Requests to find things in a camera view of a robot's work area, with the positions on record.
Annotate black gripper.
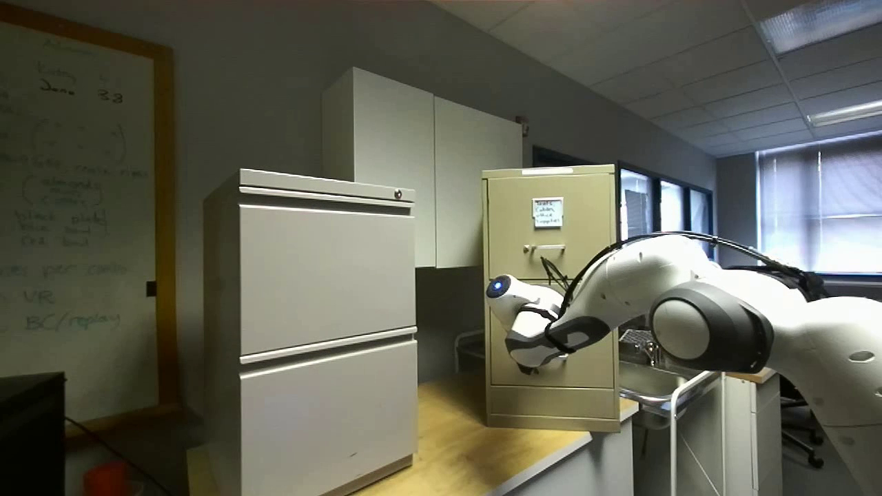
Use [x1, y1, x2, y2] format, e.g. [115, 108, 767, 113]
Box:
[510, 339, 568, 375]

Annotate beige file cabinet body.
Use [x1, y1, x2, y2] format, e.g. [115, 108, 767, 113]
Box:
[479, 161, 643, 436]

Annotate beige drawer with paper label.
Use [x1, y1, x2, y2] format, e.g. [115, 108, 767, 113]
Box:
[486, 168, 621, 281]

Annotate white paper drawer label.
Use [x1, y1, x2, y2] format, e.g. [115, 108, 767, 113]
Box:
[528, 193, 568, 230]

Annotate grey two-drawer file cabinet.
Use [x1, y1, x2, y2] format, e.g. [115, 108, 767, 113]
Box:
[202, 164, 422, 496]

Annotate window with grey blinds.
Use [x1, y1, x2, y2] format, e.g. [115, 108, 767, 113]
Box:
[756, 134, 882, 278]

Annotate narrow ceiling light strip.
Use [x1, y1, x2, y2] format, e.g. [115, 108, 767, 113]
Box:
[805, 95, 882, 130]

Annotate large ceiling light panel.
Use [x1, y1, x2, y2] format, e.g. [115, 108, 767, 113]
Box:
[757, 0, 882, 57]

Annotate orange object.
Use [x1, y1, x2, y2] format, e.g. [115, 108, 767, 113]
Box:
[82, 456, 138, 496]

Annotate wood-framed whiteboard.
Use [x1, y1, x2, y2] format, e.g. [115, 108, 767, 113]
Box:
[0, 0, 185, 427]

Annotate black box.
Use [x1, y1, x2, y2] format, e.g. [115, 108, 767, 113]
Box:
[0, 369, 68, 496]

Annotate white tube frame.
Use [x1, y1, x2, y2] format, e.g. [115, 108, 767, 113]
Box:
[630, 369, 725, 496]

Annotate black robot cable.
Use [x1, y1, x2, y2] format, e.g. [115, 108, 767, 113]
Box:
[534, 229, 830, 320]

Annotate white wall cabinet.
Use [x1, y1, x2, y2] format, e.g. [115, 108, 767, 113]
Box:
[320, 62, 527, 273]

